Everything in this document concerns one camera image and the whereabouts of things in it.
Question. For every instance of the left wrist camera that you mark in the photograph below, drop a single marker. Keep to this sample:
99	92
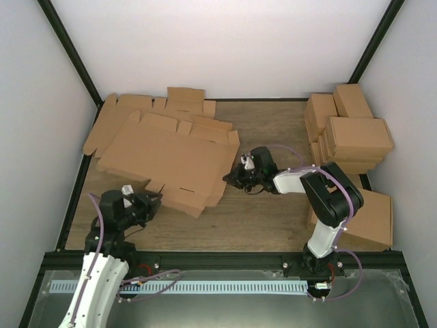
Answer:
127	192

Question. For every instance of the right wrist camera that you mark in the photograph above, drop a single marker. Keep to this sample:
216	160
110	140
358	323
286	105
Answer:
247	161

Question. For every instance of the folded box near right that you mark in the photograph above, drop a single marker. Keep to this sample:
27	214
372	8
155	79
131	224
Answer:
371	229

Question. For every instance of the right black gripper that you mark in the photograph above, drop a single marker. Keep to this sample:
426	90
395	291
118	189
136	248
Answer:
237	178

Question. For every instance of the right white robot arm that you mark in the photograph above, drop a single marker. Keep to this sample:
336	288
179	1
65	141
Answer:
334	199

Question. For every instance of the right black frame post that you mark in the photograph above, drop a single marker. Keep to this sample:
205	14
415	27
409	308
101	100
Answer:
376	39

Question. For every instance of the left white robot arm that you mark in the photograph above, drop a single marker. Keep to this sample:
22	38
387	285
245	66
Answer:
107	256

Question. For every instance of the folded box back left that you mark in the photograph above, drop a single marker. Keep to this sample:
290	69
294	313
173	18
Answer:
319	108

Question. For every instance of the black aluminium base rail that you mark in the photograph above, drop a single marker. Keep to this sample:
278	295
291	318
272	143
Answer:
192	260

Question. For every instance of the cardboard box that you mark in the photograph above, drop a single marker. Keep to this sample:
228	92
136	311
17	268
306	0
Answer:
185	161

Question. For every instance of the folded boxes lower stack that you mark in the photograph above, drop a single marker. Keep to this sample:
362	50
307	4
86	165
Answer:
349	164

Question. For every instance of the folded box top stack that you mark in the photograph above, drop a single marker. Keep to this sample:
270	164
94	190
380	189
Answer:
359	136

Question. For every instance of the flat cardboard sheet stack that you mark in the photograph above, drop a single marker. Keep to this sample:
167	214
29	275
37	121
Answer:
181	103

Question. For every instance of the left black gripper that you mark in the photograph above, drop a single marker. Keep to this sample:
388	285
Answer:
149	207

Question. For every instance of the left black frame post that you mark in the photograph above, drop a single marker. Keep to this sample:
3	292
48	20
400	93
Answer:
61	32

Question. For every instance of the folded box back right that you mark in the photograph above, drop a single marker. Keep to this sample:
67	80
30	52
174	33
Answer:
350	102

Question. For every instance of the light blue cable duct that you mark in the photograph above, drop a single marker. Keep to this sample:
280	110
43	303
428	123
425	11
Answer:
274	287

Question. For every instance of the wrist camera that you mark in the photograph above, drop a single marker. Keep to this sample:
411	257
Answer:
247	161
127	192

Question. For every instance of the black frame post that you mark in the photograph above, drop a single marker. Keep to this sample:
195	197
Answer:
376	39
61	32

